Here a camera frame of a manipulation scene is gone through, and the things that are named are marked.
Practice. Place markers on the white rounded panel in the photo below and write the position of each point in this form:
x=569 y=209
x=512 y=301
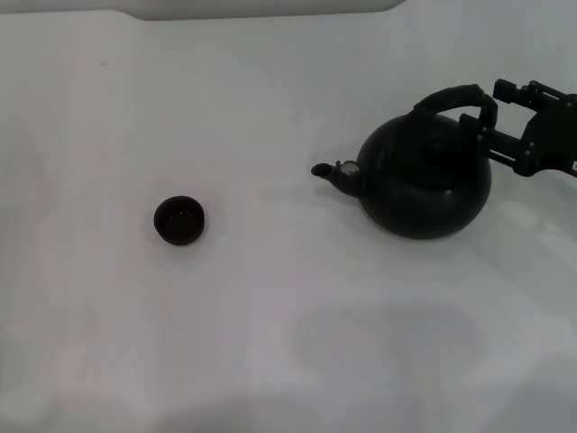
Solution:
x=270 y=6

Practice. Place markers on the small dark teacup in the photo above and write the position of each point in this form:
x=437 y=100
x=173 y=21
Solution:
x=179 y=221

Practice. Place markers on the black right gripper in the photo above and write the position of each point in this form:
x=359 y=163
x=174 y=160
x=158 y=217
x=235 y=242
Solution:
x=554 y=140

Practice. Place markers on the black round teapot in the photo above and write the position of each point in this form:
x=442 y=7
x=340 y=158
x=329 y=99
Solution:
x=424 y=198

